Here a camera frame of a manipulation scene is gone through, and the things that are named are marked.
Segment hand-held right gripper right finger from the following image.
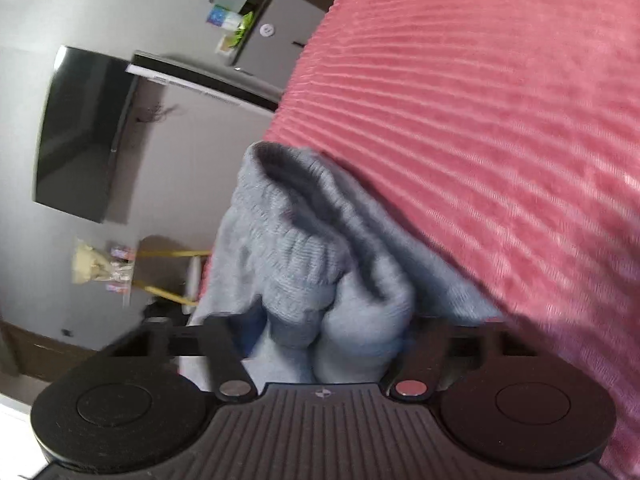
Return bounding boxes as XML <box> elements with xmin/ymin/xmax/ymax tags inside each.
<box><xmin>384</xmin><ymin>316</ymin><xmax>541</xmax><ymax>403</ymax></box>

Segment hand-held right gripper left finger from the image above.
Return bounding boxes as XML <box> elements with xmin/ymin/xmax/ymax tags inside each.
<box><xmin>107</xmin><ymin>312</ymin><xmax>266</xmax><ymax>403</ymax></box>

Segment grey knit pants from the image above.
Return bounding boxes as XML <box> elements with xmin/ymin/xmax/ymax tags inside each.
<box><xmin>192</xmin><ymin>141</ymin><xmax>503</xmax><ymax>386</ymax></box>

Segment small pink labelled jars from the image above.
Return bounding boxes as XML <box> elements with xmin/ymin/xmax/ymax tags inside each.
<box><xmin>105</xmin><ymin>245</ymin><xmax>136</xmax><ymax>294</ymax></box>

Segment beige crumpled bag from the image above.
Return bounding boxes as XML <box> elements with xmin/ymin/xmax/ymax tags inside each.
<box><xmin>71</xmin><ymin>242</ymin><xmax>109</xmax><ymax>285</ymax></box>

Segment pink ribbed blanket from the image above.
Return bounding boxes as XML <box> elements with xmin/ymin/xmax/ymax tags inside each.
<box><xmin>199</xmin><ymin>0</ymin><xmax>640</xmax><ymax>480</ymax></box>

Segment black television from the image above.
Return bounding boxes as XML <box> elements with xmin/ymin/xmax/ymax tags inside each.
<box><xmin>34</xmin><ymin>45</ymin><xmax>138</xmax><ymax>224</ymax></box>

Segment white edged shelf board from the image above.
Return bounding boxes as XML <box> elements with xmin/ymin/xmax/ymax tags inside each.
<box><xmin>125</xmin><ymin>51</ymin><xmax>281</xmax><ymax>112</ymax></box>

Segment green packet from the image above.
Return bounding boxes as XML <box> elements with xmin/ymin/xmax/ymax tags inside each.
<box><xmin>217</xmin><ymin>11</ymin><xmax>257</xmax><ymax>53</ymax></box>

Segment blue and white box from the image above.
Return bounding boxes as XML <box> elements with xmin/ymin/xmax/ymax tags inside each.
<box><xmin>206</xmin><ymin>5</ymin><xmax>241</xmax><ymax>31</ymax></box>

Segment grey cabinet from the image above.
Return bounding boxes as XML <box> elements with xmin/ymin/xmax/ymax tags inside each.
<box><xmin>210</xmin><ymin>0</ymin><xmax>328</xmax><ymax>73</ymax></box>

